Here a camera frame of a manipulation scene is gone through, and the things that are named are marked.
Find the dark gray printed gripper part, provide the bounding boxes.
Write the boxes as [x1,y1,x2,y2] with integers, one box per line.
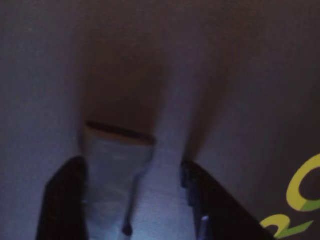
[83,121,155,237]

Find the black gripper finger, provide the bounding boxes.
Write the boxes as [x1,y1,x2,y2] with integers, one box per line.
[181,161,275,240]
[34,156,89,240]

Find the gray WOWROBO mat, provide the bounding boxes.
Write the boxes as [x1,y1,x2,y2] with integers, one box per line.
[0,0,320,240]

